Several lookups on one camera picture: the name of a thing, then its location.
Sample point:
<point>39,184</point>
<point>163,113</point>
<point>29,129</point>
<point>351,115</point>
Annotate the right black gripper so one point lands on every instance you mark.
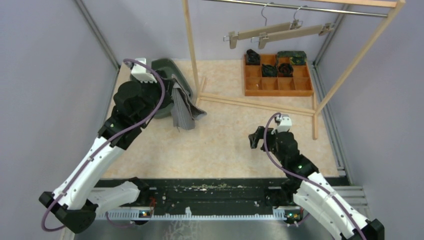
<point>254,138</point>

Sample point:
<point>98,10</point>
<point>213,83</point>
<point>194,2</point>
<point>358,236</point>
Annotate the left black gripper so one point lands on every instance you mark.
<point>168,85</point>

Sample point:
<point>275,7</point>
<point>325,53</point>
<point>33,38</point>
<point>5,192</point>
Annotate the grey striped underwear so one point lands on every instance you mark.
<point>184,112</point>

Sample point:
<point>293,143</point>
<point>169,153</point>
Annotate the wooden clip hanger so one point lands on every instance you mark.
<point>233,37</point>
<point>295,31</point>

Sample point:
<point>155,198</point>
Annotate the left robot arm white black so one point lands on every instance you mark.
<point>74,203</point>

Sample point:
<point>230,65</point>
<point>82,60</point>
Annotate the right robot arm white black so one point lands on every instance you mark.
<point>307,188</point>

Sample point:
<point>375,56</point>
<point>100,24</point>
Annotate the green plastic basin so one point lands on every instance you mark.
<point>165,67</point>

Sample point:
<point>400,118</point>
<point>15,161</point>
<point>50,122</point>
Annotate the rolled dark sock middle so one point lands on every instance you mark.
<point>269,71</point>

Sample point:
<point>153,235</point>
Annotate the wooden compartment tray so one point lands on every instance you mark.
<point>300,85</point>

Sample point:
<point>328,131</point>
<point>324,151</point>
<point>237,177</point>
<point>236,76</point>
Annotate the rolled black red sock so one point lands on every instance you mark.
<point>285,70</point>

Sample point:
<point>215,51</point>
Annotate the rolled black sock top-left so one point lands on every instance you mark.
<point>252,58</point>

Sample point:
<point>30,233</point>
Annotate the folded green camouflage cloth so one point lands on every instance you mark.
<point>296,58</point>

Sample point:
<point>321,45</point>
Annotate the metal hanging rod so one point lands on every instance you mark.
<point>302,8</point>

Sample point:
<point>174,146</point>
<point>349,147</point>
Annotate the wooden clothes rack frame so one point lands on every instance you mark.
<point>394,6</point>

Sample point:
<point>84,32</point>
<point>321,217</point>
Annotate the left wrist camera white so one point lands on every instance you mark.
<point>140,74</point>

